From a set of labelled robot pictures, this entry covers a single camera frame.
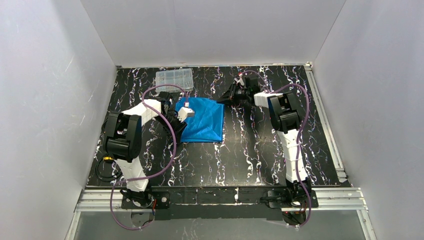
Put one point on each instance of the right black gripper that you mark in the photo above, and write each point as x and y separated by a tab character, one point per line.
237	93

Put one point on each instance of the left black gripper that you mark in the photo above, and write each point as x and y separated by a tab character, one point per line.
175	124

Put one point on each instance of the blue cloth napkin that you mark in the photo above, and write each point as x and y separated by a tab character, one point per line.
206	126

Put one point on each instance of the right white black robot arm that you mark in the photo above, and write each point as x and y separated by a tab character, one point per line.
285	118

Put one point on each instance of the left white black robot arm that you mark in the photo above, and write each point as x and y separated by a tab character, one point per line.
123	134

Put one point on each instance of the clear plastic compartment box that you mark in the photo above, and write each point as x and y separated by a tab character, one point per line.
180	77

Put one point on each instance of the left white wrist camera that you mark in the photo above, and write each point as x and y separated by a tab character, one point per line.
184	113

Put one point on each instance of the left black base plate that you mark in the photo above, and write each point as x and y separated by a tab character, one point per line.
145	199

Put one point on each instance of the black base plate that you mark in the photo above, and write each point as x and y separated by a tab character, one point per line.
145	199
284	198

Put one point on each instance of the black coiled cable yellow plug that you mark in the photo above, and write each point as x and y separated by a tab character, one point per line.
106	170

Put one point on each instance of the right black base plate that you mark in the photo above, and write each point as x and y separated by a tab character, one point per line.
284	198

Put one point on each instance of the right aluminium rail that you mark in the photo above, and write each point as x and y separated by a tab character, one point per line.
336	158

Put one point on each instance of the aluminium rail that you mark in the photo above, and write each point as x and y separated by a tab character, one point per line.
336	158
322	198

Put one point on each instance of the front aluminium rail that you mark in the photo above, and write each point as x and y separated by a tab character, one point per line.
322	198

